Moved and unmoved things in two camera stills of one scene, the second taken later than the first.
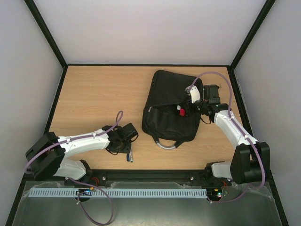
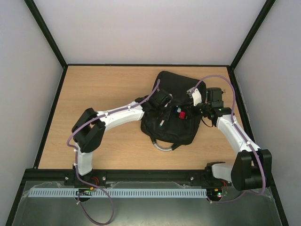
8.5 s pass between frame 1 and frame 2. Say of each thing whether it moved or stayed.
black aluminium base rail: stayed
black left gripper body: moved
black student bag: stayed
